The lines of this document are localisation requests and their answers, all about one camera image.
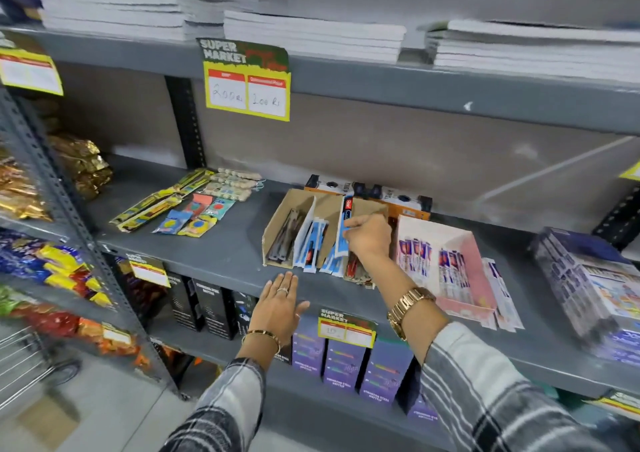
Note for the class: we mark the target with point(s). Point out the bunch of red pen packets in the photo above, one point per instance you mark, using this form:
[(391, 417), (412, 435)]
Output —
[(356, 271)]

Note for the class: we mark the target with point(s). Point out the bunch of purple pen packets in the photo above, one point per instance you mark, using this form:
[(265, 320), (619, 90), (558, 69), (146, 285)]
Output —
[(450, 271)]

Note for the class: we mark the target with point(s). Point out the colourful small toy packets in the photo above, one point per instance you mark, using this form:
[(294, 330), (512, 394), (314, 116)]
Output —
[(195, 216)]

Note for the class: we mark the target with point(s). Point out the bunch of blue pen packets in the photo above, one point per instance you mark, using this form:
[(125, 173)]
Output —
[(312, 244)]

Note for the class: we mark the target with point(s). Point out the pile of red orange packets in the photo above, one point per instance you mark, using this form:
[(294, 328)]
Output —
[(55, 321)]

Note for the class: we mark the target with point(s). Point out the person's right hand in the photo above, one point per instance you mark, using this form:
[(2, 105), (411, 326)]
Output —
[(371, 239)]

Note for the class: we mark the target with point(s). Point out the person's left hand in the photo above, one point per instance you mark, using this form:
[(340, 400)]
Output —
[(274, 314)]

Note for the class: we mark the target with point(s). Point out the loose white purple pen packets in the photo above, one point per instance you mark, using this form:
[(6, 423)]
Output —
[(502, 296)]

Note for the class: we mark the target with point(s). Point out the tall stack of white notebooks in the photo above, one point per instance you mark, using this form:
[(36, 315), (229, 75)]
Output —
[(115, 9)]

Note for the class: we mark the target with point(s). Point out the low stack of white notebooks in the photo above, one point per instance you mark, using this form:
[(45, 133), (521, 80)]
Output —
[(315, 36)]

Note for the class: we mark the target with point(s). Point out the pile of gold snack packets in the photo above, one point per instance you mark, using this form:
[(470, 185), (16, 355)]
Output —
[(80, 164)]

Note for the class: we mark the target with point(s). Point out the yellow red price label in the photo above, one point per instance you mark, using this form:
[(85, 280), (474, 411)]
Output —
[(116, 335), (149, 270), (346, 329), (617, 404), (30, 72), (632, 172)]

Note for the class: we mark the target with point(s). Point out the bunch of dark pen packets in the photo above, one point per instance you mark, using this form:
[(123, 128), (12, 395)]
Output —
[(285, 236)]

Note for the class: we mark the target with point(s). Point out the grey metal shelf rack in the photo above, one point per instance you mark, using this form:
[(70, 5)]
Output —
[(230, 254)]

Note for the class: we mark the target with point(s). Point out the stack of wrapped printed boxes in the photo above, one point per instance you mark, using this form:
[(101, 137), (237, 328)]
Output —
[(595, 291)]

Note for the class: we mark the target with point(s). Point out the person's left little finger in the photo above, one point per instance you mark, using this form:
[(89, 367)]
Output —
[(265, 292)]

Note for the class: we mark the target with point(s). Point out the large yellow green shelf label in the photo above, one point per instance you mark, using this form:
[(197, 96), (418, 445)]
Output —
[(247, 81)]

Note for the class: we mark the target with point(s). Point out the gold wrist watch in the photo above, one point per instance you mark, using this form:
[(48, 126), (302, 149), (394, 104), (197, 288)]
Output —
[(406, 309)]

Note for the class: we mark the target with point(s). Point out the person's left forearm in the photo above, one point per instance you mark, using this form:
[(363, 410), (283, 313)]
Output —
[(227, 401)]

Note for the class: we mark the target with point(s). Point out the pink display box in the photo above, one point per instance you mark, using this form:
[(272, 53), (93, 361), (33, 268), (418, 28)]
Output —
[(477, 276)]

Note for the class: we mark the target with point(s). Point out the person's right forearm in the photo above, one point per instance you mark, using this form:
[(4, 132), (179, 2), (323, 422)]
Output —
[(470, 381)]

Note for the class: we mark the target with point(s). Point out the person's left thumb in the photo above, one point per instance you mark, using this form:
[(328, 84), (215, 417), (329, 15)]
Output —
[(303, 308)]

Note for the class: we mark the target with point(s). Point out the purple bottle box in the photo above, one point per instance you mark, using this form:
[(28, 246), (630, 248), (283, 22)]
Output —
[(420, 406), (342, 366), (307, 349), (385, 374)]

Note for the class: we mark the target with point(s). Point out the person's left middle finger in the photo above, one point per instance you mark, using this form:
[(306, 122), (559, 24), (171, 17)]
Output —
[(284, 282)]

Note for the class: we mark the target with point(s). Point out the blue pen packet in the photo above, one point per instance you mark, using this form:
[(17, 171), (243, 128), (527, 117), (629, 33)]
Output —
[(343, 236)]

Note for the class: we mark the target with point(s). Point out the orange and black box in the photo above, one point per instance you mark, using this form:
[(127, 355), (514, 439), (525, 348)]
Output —
[(400, 201)]

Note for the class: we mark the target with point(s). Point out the gold bangle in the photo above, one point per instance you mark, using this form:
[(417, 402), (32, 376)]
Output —
[(262, 333)]

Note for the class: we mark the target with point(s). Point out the beige eraser packets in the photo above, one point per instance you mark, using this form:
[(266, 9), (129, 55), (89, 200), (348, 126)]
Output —
[(232, 184)]

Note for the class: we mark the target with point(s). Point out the wide stack of white notebooks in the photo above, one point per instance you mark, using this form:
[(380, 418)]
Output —
[(535, 51)]

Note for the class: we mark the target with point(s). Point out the black bottle box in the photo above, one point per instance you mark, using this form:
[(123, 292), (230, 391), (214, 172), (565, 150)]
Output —
[(243, 309), (215, 309), (182, 301)]

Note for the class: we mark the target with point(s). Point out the yellow green strip packets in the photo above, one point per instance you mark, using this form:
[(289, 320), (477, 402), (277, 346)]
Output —
[(155, 204)]

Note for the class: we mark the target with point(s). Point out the pile of blue yellow packets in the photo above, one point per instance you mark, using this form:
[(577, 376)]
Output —
[(60, 264)]

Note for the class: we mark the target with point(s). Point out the brown cardboard display box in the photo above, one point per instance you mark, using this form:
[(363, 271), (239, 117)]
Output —
[(280, 216)]

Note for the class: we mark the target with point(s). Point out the grey perforated shelf rack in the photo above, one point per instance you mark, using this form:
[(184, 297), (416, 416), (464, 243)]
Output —
[(47, 191)]

